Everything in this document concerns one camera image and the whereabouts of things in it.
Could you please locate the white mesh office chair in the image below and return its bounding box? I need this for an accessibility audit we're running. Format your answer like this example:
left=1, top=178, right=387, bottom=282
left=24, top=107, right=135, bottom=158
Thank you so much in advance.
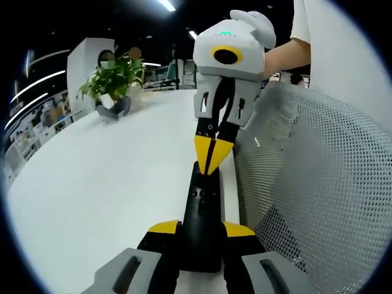
left=233, top=81, right=392, bottom=294

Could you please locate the person in white shirt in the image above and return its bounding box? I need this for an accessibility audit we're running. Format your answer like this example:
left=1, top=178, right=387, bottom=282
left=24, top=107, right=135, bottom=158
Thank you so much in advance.
left=290, top=0, right=392, bottom=129

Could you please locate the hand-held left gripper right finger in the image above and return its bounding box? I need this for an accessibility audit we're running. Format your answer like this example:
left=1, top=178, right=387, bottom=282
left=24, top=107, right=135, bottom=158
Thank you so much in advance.
left=222, top=220, right=316, bottom=294

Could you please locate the grey pot stand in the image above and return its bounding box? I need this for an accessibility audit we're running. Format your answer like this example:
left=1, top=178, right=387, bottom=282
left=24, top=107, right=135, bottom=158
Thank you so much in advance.
left=94, top=96, right=132, bottom=120

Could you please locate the green leafy plant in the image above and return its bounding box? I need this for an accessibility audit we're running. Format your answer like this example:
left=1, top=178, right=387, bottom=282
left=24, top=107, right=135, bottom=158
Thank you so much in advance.
left=76, top=51, right=147, bottom=105

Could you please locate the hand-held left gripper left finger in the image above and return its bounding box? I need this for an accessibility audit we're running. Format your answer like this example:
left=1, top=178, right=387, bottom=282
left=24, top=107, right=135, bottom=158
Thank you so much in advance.
left=91, top=219, right=184, bottom=294

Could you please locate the black remote control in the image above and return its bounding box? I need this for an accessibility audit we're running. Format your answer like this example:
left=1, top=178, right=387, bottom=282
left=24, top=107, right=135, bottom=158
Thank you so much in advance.
left=183, top=160, right=226, bottom=274

